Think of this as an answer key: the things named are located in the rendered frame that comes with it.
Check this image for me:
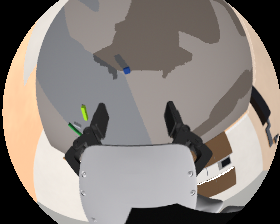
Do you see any small blue block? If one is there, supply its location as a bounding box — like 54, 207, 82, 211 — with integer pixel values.
123, 67, 131, 74

